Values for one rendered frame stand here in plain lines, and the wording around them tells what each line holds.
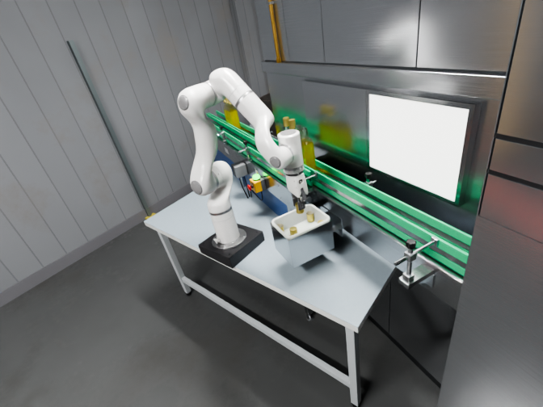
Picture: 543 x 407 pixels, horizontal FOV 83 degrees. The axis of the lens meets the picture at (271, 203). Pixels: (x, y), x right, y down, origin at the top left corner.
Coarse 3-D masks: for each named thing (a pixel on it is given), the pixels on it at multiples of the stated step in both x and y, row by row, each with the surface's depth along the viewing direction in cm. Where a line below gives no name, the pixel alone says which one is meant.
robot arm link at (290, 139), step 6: (282, 132) 115; (288, 132) 114; (294, 132) 113; (282, 138) 113; (288, 138) 112; (294, 138) 112; (300, 138) 115; (282, 144) 114; (288, 144) 113; (294, 144) 113; (300, 144) 116; (294, 150) 114; (300, 150) 116; (294, 156) 114; (300, 156) 117; (294, 162) 117; (300, 162) 118; (288, 168) 118
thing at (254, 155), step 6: (216, 126) 242; (222, 138) 238; (228, 138) 225; (234, 138) 209; (234, 144) 215; (240, 144) 202; (252, 150) 186; (252, 156) 191; (258, 156) 180; (258, 162) 185; (264, 162) 176; (270, 168) 171; (276, 174) 165; (282, 174) 159; (282, 180) 161
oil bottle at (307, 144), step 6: (306, 138) 149; (306, 144) 149; (312, 144) 151; (306, 150) 151; (312, 150) 152; (306, 156) 152; (312, 156) 153; (306, 162) 154; (312, 162) 155; (312, 168) 157
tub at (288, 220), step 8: (312, 208) 144; (280, 216) 141; (288, 216) 143; (296, 216) 144; (304, 216) 147; (320, 216) 140; (328, 216) 134; (272, 224) 137; (288, 224) 144; (296, 224) 145; (304, 224) 144; (312, 224) 143; (320, 224) 131; (280, 232) 131; (288, 232) 142; (304, 232) 128
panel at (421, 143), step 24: (384, 96) 113; (384, 120) 117; (408, 120) 107; (432, 120) 99; (456, 120) 92; (384, 144) 122; (408, 144) 111; (432, 144) 102; (456, 144) 94; (384, 168) 127; (408, 168) 115; (432, 168) 106; (456, 168) 98
